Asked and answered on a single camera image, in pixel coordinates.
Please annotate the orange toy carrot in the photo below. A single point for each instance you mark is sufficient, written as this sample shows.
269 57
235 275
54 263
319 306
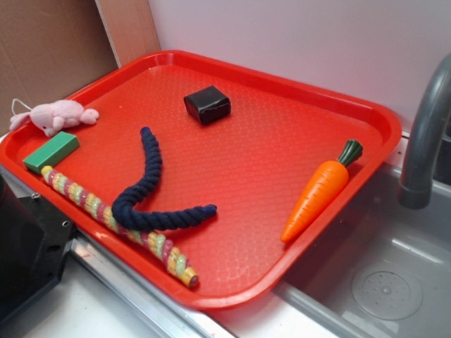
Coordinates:
328 180

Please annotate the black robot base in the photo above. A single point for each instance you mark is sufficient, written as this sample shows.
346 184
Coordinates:
35 240

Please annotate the red plastic tray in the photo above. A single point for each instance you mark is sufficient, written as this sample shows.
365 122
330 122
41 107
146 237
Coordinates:
252 165

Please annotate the black wrapped block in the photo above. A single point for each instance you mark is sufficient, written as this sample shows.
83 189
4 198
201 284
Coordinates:
207 105

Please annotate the green rectangular block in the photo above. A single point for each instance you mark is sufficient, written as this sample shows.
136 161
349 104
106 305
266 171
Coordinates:
52 152

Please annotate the pink plush toy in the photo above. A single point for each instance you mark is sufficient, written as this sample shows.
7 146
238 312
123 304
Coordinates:
54 117

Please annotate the grey toy sink basin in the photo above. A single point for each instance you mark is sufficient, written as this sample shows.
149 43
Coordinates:
378 270

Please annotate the grey faucet spout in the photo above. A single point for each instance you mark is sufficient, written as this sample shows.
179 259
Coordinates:
427 157

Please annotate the brown cardboard panel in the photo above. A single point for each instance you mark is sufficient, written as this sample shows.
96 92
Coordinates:
51 49

